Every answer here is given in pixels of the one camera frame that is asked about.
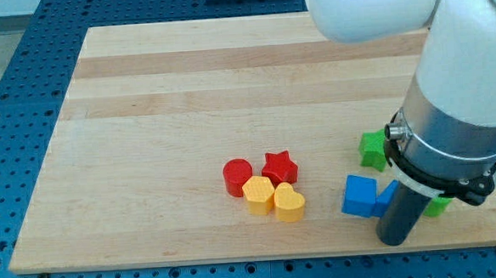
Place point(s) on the red star block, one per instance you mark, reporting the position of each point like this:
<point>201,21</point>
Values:
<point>280,168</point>

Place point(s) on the green circle block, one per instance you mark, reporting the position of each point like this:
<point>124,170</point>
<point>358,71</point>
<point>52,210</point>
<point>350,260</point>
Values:
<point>437,206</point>

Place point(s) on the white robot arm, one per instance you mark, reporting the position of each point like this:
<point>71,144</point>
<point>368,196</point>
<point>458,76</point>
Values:
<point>442,140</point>

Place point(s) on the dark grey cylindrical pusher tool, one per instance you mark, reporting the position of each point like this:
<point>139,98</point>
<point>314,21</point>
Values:
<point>401,215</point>

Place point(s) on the green star block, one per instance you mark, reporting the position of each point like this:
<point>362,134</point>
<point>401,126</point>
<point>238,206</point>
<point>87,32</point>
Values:
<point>371,150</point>

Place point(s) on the blue triangle block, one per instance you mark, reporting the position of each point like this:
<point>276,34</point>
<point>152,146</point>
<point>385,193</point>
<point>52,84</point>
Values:
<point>384,199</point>

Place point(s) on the blue cube block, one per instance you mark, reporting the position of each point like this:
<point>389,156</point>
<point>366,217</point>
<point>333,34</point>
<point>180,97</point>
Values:
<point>359,196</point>

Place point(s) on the wooden board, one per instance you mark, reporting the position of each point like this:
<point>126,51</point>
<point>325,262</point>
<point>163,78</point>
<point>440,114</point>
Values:
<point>133,174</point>

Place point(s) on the yellow hexagon block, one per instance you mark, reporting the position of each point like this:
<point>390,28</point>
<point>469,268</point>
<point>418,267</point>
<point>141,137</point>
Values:
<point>259,195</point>

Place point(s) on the red cylinder block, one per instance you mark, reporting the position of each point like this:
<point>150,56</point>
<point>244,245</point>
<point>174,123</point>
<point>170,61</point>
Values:
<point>235,173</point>

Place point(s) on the yellow heart block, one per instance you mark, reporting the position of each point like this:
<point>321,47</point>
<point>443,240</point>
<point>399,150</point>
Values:
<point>289,205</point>

